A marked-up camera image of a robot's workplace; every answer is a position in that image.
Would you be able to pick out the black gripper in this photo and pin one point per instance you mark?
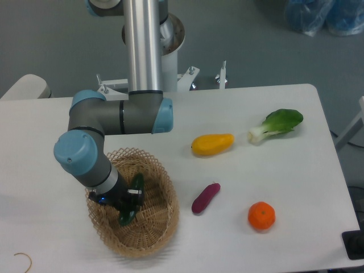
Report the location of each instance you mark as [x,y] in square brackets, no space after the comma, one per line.
[116,195]

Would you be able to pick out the dark green cucumber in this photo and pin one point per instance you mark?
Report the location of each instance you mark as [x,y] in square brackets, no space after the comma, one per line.
[136,183]

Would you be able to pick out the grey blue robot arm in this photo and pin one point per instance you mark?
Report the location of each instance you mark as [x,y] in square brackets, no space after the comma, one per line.
[80,151]

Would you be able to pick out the woven wicker basket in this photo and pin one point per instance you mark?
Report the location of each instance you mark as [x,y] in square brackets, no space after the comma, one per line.
[156,221]

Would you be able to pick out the purple sweet potato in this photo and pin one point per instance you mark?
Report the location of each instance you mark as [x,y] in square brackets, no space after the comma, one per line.
[204,198]

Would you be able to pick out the yellow mango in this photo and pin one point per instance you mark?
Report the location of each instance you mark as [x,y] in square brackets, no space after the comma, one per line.
[212,144]

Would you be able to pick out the orange tangerine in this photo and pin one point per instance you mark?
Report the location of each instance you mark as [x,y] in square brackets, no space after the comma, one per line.
[261,216]

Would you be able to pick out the white chair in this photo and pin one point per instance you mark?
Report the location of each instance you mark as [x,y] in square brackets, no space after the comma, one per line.
[28,87]

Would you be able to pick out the green bok choy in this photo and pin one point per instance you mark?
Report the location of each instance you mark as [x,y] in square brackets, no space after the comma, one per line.
[281,121]

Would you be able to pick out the black box at table edge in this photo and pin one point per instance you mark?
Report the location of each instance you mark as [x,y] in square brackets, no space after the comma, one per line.
[353,242]

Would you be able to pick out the blue plastic bags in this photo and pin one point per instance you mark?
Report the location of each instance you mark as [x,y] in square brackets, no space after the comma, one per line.
[342,18]

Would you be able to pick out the white table clamp bracket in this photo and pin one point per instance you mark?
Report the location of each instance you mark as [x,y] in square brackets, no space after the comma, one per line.
[113,89]

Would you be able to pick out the white metal frame right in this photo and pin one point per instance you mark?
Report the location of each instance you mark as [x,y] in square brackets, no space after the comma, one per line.
[351,129]

